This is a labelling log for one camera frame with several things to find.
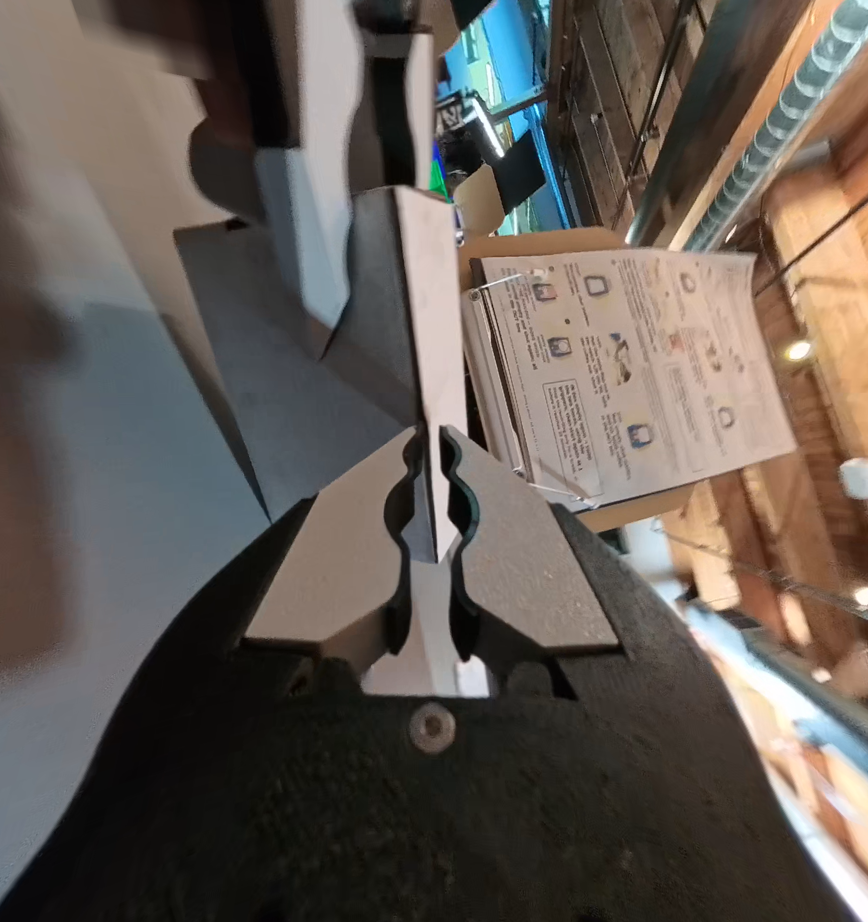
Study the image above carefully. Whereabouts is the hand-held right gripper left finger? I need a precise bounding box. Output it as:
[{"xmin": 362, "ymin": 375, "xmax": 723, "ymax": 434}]
[{"xmin": 246, "ymin": 424, "xmax": 425, "ymax": 672}]

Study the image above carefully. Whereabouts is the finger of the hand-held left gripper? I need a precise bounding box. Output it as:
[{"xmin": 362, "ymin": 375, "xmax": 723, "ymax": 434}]
[
  {"xmin": 256, "ymin": 0, "xmax": 367, "ymax": 330},
  {"xmin": 364, "ymin": 31, "xmax": 436, "ymax": 191}
]

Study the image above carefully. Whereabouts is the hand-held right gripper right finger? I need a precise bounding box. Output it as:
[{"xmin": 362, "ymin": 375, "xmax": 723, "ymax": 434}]
[{"xmin": 440, "ymin": 425, "xmax": 620, "ymax": 668}]

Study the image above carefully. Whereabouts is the white cardboard mailer box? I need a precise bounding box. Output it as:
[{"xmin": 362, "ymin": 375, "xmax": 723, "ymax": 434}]
[{"xmin": 174, "ymin": 183, "xmax": 494, "ymax": 700}]

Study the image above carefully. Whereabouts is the grey desk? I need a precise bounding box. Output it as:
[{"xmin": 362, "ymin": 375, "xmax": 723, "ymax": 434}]
[{"xmin": 0, "ymin": 0, "xmax": 377, "ymax": 922}]

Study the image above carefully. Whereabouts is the white instruction sheet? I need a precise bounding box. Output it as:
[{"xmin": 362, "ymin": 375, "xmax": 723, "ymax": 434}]
[{"xmin": 480, "ymin": 248, "xmax": 798, "ymax": 505}]

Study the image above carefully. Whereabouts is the silver spiral duct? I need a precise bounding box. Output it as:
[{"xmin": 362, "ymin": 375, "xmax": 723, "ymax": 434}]
[{"xmin": 682, "ymin": 0, "xmax": 868, "ymax": 253}]

